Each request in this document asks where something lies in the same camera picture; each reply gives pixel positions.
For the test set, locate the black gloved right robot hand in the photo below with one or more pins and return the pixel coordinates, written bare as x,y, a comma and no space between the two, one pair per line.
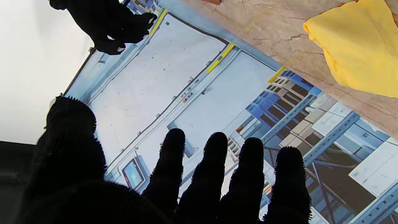
105,25

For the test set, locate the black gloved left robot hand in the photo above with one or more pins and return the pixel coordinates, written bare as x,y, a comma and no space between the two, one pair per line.
68,161

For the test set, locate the yellow cloth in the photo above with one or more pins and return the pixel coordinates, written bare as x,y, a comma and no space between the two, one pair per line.
360,46

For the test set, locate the warehouse print backdrop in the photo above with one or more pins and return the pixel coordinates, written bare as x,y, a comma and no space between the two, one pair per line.
174,81

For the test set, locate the brown wooden tray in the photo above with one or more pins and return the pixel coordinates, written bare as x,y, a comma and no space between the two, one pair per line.
211,1

